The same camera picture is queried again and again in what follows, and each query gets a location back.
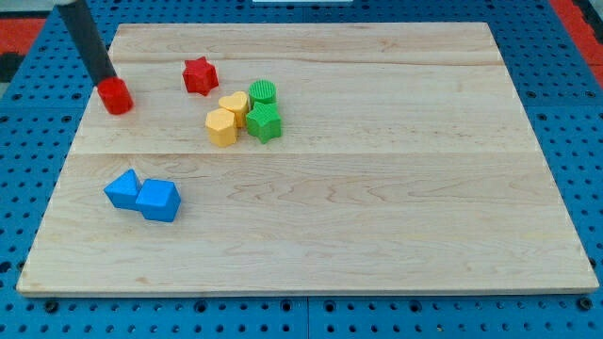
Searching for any green star block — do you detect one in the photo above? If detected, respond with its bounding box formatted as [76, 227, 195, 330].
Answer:
[246, 102, 282, 144]

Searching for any red star block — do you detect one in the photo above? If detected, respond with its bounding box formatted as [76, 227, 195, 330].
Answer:
[182, 56, 220, 96]

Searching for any wooden board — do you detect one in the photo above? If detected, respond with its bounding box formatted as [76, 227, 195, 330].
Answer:
[17, 22, 599, 298]

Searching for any green cylinder block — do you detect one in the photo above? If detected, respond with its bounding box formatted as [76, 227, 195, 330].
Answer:
[248, 79, 277, 107]

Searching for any yellow hexagon block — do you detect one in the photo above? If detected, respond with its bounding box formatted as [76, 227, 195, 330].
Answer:
[205, 108, 237, 147]

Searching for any yellow heart block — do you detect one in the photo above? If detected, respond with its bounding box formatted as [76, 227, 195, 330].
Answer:
[219, 91, 250, 128]

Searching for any blue cube block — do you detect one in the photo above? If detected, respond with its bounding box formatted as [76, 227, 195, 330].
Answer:
[135, 179, 181, 222]

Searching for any blue triangle block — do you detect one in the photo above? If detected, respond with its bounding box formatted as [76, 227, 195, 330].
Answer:
[104, 169, 141, 211]

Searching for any red cylinder block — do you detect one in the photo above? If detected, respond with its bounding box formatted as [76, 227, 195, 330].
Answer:
[97, 76, 134, 115]

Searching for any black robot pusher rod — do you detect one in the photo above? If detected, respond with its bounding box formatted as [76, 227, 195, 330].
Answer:
[53, 0, 117, 86]

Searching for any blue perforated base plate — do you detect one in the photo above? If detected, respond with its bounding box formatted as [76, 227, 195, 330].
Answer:
[1, 0, 602, 338]

